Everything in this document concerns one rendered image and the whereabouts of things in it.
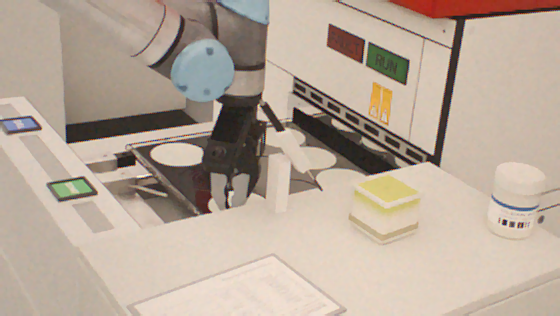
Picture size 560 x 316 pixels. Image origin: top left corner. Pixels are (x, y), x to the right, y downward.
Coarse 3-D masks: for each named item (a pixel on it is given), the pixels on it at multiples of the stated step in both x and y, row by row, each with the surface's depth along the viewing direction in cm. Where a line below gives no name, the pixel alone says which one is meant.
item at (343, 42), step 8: (336, 32) 149; (328, 40) 152; (336, 40) 150; (344, 40) 148; (352, 40) 146; (360, 40) 144; (336, 48) 150; (344, 48) 148; (352, 48) 146; (360, 48) 144; (352, 56) 146; (360, 56) 144
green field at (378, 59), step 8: (368, 48) 142; (376, 48) 140; (368, 56) 142; (376, 56) 140; (384, 56) 139; (392, 56) 137; (368, 64) 143; (376, 64) 141; (384, 64) 139; (392, 64) 137; (400, 64) 135; (384, 72) 139; (392, 72) 138; (400, 72) 136; (400, 80) 136
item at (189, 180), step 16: (288, 128) 158; (160, 144) 143; (192, 144) 145; (304, 144) 151; (320, 144) 151; (336, 160) 145; (176, 176) 132; (192, 176) 133; (304, 176) 137; (192, 192) 127; (208, 192) 128; (256, 192) 130; (208, 208) 123
